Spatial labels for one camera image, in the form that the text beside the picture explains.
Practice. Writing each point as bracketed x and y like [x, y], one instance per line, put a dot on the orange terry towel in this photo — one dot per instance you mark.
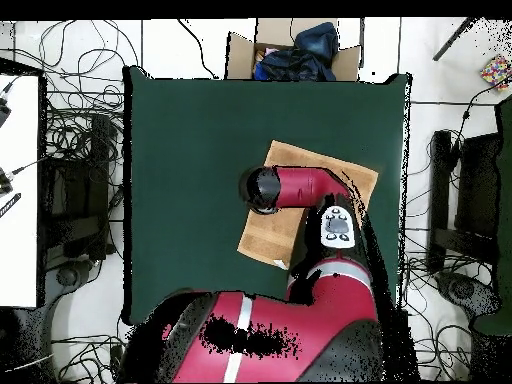
[268, 236]

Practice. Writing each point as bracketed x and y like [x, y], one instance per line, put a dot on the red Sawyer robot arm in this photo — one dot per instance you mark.
[300, 186]

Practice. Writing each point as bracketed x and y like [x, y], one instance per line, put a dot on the colourful dotted item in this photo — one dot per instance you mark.
[496, 72]

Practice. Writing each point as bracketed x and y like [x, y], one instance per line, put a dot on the dark green table cloth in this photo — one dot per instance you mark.
[192, 160]

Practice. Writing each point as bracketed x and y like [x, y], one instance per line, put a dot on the cardboard box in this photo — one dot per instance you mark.
[240, 56]

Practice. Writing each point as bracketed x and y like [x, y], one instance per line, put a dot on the dark blue clothing pile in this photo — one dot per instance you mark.
[304, 60]

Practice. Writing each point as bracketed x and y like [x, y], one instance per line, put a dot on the black equipment stand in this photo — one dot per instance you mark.
[476, 188]
[76, 192]

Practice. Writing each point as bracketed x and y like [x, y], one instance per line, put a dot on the black power strip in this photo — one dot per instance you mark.
[116, 360]

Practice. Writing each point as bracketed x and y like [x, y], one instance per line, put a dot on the white side table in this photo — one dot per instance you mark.
[18, 200]

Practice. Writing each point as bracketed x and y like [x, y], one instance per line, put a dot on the green covered furniture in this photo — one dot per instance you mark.
[504, 240]

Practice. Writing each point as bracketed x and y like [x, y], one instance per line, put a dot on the grey metal bar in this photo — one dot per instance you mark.
[454, 39]

